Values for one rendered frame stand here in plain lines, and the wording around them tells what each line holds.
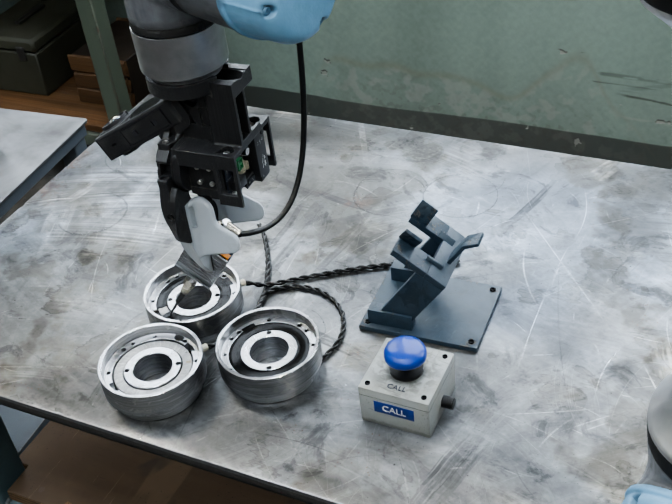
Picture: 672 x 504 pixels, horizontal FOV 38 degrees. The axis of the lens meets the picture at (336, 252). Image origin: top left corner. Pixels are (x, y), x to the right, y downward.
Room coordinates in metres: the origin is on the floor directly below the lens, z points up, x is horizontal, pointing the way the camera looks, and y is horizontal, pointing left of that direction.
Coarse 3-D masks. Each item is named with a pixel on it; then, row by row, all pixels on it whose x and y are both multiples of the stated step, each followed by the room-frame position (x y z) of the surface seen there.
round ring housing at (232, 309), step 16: (160, 272) 0.85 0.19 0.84; (176, 272) 0.86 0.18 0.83; (224, 272) 0.85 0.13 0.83; (160, 288) 0.84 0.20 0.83; (176, 288) 0.84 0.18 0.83; (240, 288) 0.81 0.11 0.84; (144, 304) 0.80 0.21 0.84; (192, 304) 0.84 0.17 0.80; (208, 304) 0.80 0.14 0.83; (240, 304) 0.80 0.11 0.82; (160, 320) 0.78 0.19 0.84; (176, 320) 0.77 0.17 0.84; (192, 320) 0.77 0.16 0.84; (208, 320) 0.77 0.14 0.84; (224, 320) 0.78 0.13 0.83; (208, 336) 0.77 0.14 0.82
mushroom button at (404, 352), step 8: (400, 336) 0.67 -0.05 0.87; (408, 336) 0.67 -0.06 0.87; (392, 344) 0.66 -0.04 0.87; (400, 344) 0.66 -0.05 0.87; (408, 344) 0.66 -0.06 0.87; (416, 344) 0.65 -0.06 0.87; (384, 352) 0.65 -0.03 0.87; (392, 352) 0.65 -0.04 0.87; (400, 352) 0.65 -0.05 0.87; (408, 352) 0.65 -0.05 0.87; (416, 352) 0.64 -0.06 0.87; (424, 352) 0.65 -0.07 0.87; (392, 360) 0.64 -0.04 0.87; (400, 360) 0.64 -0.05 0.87; (408, 360) 0.64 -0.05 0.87; (416, 360) 0.64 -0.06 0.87; (424, 360) 0.64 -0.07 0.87; (400, 368) 0.63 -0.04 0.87; (408, 368) 0.63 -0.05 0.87
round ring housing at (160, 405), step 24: (120, 336) 0.76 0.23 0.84; (144, 336) 0.77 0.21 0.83; (168, 336) 0.76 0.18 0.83; (192, 336) 0.74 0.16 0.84; (144, 360) 0.74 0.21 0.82; (168, 360) 0.73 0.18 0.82; (144, 384) 0.69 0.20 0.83; (192, 384) 0.69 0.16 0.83; (120, 408) 0.68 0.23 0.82; (144, 408) 0.67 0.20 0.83; (168, 408) 0.67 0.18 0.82
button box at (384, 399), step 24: (384, 360) 0.67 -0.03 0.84; (432, 360) 0.66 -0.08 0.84; (360, 384) 0.64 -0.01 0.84; (384, 384) 0.64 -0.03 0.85; (408, 384) 0.63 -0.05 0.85; (432, 384) 0.63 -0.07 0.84; (384, 408) 0.63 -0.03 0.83; (408, 408) 0.62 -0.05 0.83; (432, 408) 0.61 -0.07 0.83; (432, 432) 0.61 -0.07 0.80
